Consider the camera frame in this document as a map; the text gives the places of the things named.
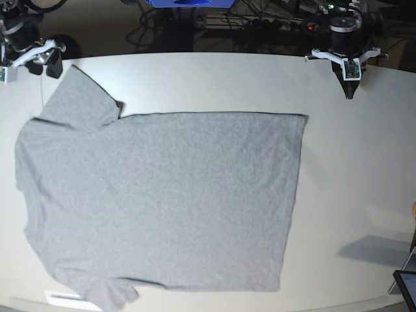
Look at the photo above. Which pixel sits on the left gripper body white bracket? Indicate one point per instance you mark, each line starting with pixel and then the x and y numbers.
pixel 350 67

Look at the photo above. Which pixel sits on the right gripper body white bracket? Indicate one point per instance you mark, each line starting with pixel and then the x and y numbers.
pixel 38 54

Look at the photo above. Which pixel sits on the grey T-shirt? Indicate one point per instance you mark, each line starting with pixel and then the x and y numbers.
pixel 184 201

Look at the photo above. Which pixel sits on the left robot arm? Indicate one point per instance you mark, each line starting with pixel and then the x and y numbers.
pixel 351 28

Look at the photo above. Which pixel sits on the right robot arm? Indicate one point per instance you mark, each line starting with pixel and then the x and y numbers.
pixel 22 44

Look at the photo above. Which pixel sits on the power strip with red light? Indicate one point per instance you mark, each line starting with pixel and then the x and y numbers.
pixel 292 25

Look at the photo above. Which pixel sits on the white label strip on table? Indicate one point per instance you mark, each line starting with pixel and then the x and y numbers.
pixel 72 301

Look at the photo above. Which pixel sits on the tablet with black frame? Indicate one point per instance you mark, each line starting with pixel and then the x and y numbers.
pixel 406 284

